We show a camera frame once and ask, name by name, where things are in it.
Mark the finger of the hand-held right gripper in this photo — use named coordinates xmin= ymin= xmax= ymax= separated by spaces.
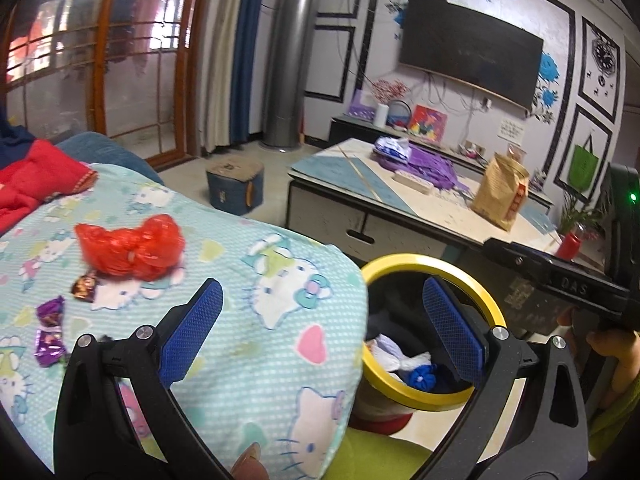
xmin=482 ymin=238 xmax=556 ymax=283

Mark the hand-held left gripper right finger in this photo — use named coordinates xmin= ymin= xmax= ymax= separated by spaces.
xmin=421 ymin=276 xmax=592 ymax=480

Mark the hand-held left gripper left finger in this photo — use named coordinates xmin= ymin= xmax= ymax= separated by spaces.
xmin=52 ymin=277 xmax=224 ymax=480

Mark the yellow rimmed black bin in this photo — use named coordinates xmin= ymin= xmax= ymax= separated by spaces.
xmin=357 ymin=254 xmax=508 ymax=411

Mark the red plastic bag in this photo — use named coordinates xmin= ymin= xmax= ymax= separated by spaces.
xmin=75 ymin=213 xmax=186 ymax=282

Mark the brown candy wrapper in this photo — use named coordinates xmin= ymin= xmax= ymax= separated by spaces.
xmin=71 ymin=268 xmax=100 ymax=303

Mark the purple single candy wrapper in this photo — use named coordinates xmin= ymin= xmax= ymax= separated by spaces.
xmin=32 ymin=296 xmax=68 ymax=368

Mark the person's right forearm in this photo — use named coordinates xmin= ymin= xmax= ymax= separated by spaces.
xmin=587 ymin=375 xmax=640 ymax=461

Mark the person's right hand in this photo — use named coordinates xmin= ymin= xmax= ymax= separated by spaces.
xmin=556 ymin=307 xmax=640 ymax=395

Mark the person's left hand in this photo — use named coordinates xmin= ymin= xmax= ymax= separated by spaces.
xmin=234 ymin=442 xmax=271 ymax=480

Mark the red vase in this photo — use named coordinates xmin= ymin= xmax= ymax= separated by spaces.
xmin=555 ymin=232 xmax=583 ymax=261

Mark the brown paper bag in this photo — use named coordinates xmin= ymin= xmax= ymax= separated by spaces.
xmin=470 ymin=152 xmax=531 ymax=232

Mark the green potted plant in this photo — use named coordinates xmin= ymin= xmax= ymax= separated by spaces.
xmin=555 ymin=192 xmax=608 ymax=238

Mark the cat printed blanket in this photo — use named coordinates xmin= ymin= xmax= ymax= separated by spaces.
xmin=0 ymin=162 xmax=371 ymax=480

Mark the green tote bag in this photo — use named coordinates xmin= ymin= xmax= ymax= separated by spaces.
xmin=567 ymin=132 xmax=600 ymax=192

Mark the purple bag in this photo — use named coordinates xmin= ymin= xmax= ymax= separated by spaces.
xmin=375 ymin=142 xmax=473 ymax=196

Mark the blue storage stool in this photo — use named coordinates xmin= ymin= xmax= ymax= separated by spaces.
xmin=206 ymin=158 xmax=266 ymax=217

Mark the colourful picture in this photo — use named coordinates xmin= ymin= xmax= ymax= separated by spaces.
xmin=407 ymin=104 xmax=448 ymax=140

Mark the white blue plastic bag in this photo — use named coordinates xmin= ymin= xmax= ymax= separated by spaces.
xmin=374 ymin=136 xmax=412 ymax=158

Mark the white coffee table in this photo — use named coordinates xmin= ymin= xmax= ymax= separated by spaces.
xmin=286 ymin=137 xmax=556 ymax=268

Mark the round glass ornament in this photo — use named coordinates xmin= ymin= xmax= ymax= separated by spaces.
xmin=387 ymin=99 xmax=413 ymax=130

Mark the blue denim cloth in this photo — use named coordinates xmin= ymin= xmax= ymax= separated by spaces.
xmin=55 ymin=131 xmax=166 ymax=186

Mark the red flower bunch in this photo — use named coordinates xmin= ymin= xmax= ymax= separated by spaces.
xmin=372 ymin=79 xmax=408 ymax=106

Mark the purple box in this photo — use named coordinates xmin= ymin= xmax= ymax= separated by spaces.
xmin=350 ymin=89 xmax=377 ymax=122

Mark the black tv stand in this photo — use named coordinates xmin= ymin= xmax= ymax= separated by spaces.
xmin=327 ymin=115 xmax=556 ymax=211

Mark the red floral padded jacket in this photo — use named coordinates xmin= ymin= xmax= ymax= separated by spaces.
xmin=0 ymin=139 xmax=98 ymax=236

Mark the beige curtain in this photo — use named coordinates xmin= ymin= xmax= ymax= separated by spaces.
xmin=200 ymin=0 xmax=251 ymax=153

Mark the blue curtain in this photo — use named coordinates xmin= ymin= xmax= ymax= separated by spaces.
xmin=230 ymin=0 xmax=271 ymax=146

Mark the silver tower air conditioner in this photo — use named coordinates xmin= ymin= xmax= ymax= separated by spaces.
xmin=260 ymin=0 xmax=321 ymax=152

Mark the wood framed glass door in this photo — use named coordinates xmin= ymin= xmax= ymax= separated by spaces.
xmin=0 ymin=0 xmax=216 ymax=171

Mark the white wall paper sheet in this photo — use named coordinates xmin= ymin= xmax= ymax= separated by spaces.
xmin=498 ymin=119 xmax=525 ymax=142

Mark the black wall television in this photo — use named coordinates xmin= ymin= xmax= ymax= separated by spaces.
xmin=397 ymin=0 xmax=545 ymax=111

